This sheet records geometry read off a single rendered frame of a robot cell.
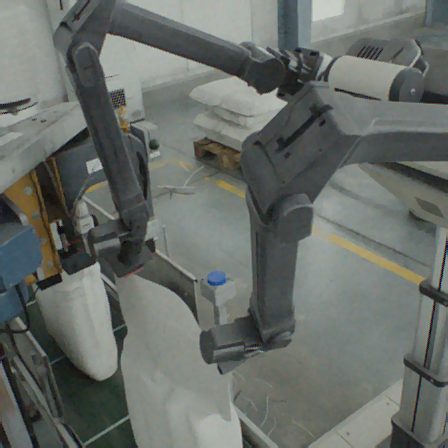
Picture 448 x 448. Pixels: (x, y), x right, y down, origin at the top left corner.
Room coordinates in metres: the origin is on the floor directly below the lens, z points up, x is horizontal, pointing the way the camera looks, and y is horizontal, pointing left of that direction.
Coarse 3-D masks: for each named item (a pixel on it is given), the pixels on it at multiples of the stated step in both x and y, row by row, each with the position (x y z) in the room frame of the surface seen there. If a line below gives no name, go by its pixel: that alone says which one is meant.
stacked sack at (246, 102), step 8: (248, 88) 4.12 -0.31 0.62; (224, 96) 4.05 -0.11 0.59; (232, 96) 3.96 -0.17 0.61; (240, 96) 3.91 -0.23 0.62; (248, 96) 3.91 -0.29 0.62; (256, 96) 3.89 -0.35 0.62; (264, 96) 3.88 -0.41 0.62; (272, 96) 3.90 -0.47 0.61; (224, 104) 3.99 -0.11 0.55; (232, 104) 3.92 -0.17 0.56; (240, 104) 3.85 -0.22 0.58; (248, 104) 3.79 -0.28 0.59; (256, 104) 3.75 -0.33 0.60; (264, 104) 3.77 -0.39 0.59; (272, 104) 3.81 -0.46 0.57; (280, 104) 3.86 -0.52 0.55; (232, 112) 3.93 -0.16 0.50; (240, 112) 3.80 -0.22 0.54; (248, 112) 3.75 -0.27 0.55; (256, 112) 3.72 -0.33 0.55; (264, 112) 3.77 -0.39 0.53
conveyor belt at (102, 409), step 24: (48, 336) 1.66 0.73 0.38; (120, 336) 1.62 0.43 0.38; (120, 360) 1.49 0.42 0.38; (72, 384) 1.39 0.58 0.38; (96, 384) 1.38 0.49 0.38; (120, 384) 1.37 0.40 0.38; (72, 408) 1.28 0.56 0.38; (96, 408) 1.27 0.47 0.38; (120, 408) 1.26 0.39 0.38; (72, 432) 1.25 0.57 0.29; (96, 432) 1.17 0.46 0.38; (120, 432) 1.16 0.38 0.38
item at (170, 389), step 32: (128, 288) 1.11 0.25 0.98; (160, 288) 1.03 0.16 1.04; (128, 320) 1.15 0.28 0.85; (160, 320) 0.92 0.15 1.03; (192, 320) 0.92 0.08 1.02; (128, 352) 1.05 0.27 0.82; (160, 352) 0.93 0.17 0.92; (192, 352) 0.86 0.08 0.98; (128, 384) 1.02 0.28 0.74; (160, 384) 0.93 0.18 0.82; (192, 384) 0.87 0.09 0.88; (224, 384) 0.79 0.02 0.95; (160, 416) 0.89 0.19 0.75; (192, 416) 0.83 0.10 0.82; (224, 416) 0.80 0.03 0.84
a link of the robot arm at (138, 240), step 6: (126, 234) 1.02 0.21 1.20; (144, 234) 1.03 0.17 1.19; (120, 240) 1.00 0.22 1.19; (126, 240) 1.01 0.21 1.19; (132, 240) 1.01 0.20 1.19; (138, 240) 1.01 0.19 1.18; (120, 246) 1.01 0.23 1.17; (126, 246) 1.02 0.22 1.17; (132, 246) 1.02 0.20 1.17; (138, 246) 1.02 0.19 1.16; (132, 252) 1.03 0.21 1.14
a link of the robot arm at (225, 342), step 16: (240, 320) 0.69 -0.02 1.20; (208, 336) 0.67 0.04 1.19; (224, 336) 0.66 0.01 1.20; (240, 336) 0.66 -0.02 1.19; (256, 336) 0.67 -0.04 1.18; (272, 336) 0.64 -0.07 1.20; (288, 336) 0.64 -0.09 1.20; (208, 352) 0.66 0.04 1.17; (224, 352) 0.65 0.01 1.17; (240, 352) 0.66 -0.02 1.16
